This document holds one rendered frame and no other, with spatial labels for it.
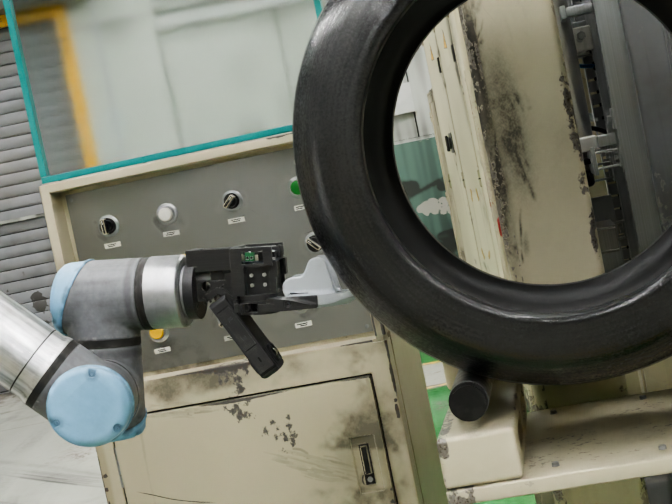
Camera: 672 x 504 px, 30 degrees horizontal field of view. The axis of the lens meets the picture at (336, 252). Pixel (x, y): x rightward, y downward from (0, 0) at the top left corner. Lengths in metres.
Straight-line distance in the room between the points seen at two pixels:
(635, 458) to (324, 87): 0.53
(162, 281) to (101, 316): 0.09
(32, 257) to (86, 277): 9.37
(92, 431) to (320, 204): 0.35
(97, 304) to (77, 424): 0.19
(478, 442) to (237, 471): 0.85
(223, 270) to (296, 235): 0.65
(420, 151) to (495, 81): 8.96
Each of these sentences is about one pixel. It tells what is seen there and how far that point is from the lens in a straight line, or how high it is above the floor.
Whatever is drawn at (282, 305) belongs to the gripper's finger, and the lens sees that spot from 1.48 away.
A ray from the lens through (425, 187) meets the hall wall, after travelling 10.71.
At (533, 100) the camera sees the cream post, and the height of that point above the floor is 1.23.
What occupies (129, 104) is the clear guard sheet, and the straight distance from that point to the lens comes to 2.22.
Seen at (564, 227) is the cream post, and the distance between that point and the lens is 1.76.
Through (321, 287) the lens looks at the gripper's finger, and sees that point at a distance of 1.50.
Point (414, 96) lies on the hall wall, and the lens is 10.81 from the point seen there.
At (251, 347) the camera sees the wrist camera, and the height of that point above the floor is 0.99.
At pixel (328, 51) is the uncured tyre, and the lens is 1.40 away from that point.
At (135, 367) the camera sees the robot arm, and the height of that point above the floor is 1.00.
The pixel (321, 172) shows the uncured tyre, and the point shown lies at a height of 1.18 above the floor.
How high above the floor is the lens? 1.17
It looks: 3 degrees down
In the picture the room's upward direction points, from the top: 11 degrees counter-clockwise
